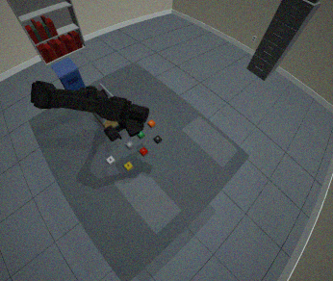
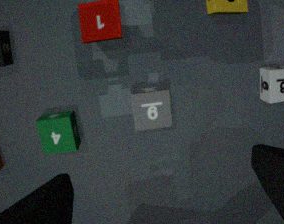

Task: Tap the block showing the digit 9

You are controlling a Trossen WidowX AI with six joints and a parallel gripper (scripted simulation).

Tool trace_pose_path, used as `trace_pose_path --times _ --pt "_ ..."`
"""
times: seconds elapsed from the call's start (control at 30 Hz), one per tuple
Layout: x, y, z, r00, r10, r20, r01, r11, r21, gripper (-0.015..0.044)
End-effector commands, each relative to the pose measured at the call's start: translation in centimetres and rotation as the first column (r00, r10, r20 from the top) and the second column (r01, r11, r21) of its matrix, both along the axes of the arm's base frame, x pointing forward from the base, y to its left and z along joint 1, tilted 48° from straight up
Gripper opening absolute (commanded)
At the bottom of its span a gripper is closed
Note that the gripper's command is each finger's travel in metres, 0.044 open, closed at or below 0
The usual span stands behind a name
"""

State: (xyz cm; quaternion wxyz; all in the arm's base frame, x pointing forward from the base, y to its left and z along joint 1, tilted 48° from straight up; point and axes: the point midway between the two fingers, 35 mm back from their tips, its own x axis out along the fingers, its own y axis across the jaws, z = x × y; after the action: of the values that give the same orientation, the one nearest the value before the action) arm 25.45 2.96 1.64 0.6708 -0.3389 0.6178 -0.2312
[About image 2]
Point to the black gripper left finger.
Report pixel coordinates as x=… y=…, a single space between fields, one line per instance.
x=52 y=203

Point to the red block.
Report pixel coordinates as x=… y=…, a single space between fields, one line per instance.
x=100 y=21

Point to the green block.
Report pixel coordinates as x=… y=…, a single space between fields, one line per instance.
x=58 y=132

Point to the yellow block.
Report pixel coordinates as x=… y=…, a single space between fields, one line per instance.
x=228 y=7

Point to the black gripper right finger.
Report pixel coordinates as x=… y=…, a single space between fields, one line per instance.
x=268 y=164

